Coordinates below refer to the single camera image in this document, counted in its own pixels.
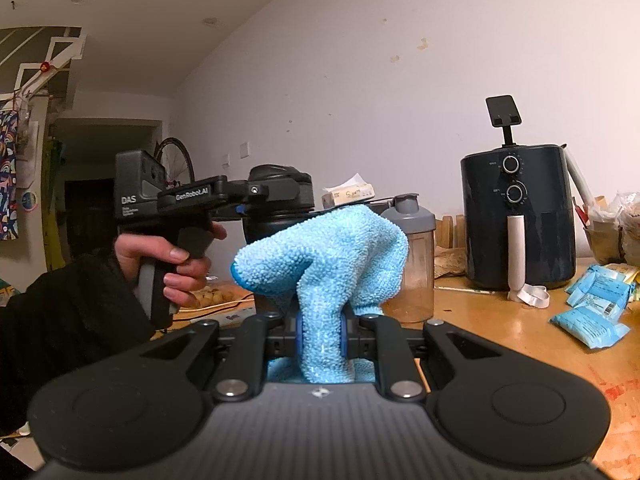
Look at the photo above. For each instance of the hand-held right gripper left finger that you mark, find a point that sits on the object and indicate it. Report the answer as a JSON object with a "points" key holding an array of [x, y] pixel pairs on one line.
{"points": [[299, 332]]}

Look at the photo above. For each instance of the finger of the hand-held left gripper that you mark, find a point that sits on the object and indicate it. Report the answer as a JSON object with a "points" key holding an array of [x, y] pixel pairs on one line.
{"points": [[260, 194]]}

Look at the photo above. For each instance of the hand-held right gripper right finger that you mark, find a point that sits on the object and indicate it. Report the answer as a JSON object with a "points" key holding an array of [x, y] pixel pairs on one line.
{"points": [[344, 332]]}

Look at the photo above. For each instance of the black water bottle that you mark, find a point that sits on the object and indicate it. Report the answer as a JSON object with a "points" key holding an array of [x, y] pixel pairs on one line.
{"points": [[272, 225]]}

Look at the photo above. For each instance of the blue microfiber cloth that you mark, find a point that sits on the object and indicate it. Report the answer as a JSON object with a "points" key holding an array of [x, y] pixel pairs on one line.
{"points": [[330, 260]]}

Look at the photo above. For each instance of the person's left hand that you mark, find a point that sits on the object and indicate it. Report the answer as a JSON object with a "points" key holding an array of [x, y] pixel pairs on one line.
{"points": [[145, 252]]}

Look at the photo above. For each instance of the bicycle wheel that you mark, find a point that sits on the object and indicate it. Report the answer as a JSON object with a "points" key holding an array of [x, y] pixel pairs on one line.
{"points": [[185, 157]]}

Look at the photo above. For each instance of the tissue pack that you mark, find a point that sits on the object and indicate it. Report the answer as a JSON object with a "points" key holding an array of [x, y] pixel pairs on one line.
{"points": [[350, 195]]}

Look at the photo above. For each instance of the clear shaker bottle grey lid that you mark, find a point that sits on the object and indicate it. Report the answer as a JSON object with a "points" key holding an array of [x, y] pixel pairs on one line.
{"points": [[417, 260]]}

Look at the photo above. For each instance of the round sticker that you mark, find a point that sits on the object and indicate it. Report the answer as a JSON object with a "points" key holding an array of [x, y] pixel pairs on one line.
{"points": [[29, 200]]}

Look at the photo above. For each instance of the brown paper bag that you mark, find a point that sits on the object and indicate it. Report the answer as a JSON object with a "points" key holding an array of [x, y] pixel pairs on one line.
{"points": [[450, 262]]}

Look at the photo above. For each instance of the thin white stick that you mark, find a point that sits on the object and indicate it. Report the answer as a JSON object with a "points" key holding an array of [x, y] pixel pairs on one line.
{"points": [[470, 289]]}

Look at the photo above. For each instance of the colourful printed cloth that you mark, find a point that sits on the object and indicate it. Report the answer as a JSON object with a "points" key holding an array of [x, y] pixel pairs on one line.
{"points": [[7, 175]]}

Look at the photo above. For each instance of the wooden chair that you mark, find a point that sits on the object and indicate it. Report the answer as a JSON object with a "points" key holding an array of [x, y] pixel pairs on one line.
{"points": [[450, 230]]}

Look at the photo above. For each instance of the ceiling downlight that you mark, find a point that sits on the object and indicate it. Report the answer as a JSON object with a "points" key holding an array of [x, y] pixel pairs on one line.
{"points": [[211, 21]]}

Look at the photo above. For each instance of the dark blue air fryer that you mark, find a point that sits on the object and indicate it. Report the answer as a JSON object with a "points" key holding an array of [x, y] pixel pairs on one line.
{"points": [[515, 240]]}

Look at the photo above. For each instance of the blue packet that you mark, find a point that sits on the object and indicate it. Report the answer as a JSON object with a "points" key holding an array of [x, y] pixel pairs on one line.
{"points": [[600, 295], [587, 327], [612, 272]]}

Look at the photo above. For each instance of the black phone stand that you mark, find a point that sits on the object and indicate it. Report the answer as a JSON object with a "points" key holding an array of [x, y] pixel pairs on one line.
{"points": [[502, 110]]}

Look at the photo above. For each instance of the white tube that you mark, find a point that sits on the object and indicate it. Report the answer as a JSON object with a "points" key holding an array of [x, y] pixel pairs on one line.
{"points": [[580, 180]]}

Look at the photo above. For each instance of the clear bag of flatbread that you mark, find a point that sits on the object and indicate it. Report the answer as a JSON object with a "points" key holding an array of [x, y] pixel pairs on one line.
{"points": [[617, 225]]}

